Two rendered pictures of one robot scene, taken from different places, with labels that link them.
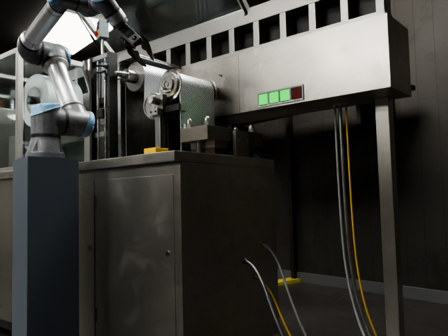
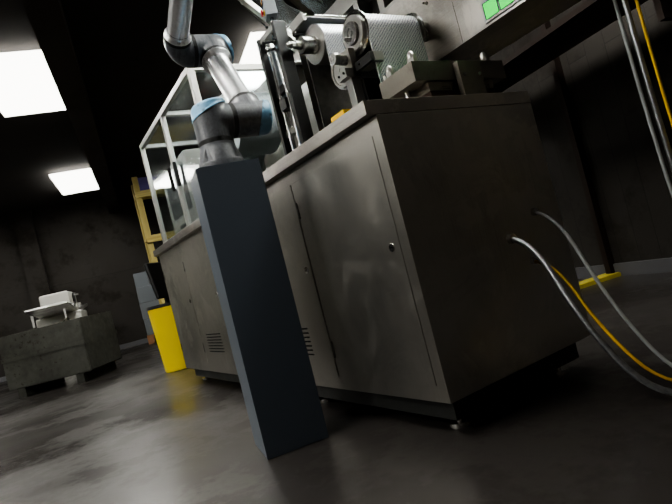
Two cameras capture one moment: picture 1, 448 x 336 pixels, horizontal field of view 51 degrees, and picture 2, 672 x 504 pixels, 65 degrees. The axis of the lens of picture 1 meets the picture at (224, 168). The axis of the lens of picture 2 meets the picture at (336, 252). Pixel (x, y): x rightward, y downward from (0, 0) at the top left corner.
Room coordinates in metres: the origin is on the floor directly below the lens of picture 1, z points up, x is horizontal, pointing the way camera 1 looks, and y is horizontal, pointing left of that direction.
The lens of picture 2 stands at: (0.40, -0.09, 0.51)
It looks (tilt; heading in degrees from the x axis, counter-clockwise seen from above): 1 degrees up; 19
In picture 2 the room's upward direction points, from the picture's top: 14 degrees counter-clockwise
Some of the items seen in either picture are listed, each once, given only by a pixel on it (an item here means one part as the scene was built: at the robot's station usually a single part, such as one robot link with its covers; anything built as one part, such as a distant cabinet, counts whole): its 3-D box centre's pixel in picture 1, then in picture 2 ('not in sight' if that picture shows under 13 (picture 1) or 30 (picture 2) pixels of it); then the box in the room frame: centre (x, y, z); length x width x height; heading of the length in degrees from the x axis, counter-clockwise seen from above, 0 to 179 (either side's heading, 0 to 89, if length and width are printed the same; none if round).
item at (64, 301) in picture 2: not in sight; (66, 330); (6.64, 6.59, 0.57); 2.42 x 0.62 x 1.14; 39
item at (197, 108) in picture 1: (197, 116); (403, 64); (2.18, 0.12, 1.11); 0.23 x 0.01 x 0.18; 141
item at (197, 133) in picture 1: (223, 137); (444, 80); (2.14, 0.00, 1.00); 0.40 x 0.16 x 0.06; 141
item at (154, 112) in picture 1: (158, 127); (353, 94); (2.12, 0.29, 1.05); 0.06 x 0.05 x 0.31; 141
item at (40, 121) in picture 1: (47, 119); (213, 121); (1.92, 0.73, 1.07); 0.13 x 0.12 x 0.14; 136
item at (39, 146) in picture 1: (45, 147); (219, 156); (1.91, 0.73, 0.95); 0.15 x 0.15 x 0.10
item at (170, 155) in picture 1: (63, 176); (275, 202); (2.75, 0.95, 0.88); 2.52 x 0.66 x 0.04; 51
